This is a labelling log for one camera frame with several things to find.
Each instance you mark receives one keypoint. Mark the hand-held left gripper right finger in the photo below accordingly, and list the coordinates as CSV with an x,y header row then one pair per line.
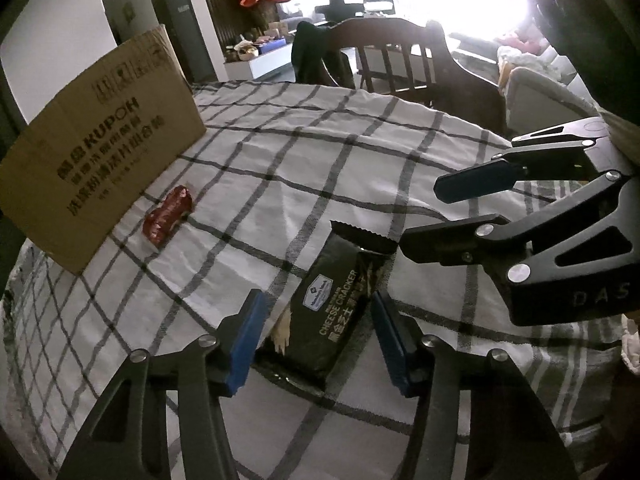
x,y
395,345

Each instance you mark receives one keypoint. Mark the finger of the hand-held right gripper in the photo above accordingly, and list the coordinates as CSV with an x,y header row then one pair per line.
x,y
450,242
475,180

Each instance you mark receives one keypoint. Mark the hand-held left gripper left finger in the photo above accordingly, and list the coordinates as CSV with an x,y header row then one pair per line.
x,y
247,345

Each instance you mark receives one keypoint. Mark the dark cracker packet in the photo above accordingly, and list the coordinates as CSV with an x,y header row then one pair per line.
x,y
330,310

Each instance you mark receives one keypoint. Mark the brown cardboard box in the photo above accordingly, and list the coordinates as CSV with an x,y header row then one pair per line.
x,y
100,150

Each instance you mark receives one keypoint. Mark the white sofa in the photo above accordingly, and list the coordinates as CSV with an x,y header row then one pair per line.
x,y
540,90

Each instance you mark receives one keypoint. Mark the red wrapped candy bar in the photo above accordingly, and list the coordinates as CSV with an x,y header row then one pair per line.
x,y
167,215

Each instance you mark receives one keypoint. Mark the checked tablecloth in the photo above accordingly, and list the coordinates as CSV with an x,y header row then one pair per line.
x,y
300,160

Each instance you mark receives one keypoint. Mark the wooden chair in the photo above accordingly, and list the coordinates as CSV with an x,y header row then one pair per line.
x,y
390,27

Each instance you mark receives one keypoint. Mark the dark cloth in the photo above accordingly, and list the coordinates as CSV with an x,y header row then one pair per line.
x,y
310,55

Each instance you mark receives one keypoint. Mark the blue box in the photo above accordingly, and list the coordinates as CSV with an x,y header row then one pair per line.
x,y
274,46

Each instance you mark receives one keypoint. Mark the white low cabinet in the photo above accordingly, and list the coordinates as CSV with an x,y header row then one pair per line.
x,y
260,65

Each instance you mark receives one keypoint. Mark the dark hallway door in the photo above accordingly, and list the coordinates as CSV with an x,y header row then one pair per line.
x,y
175,20

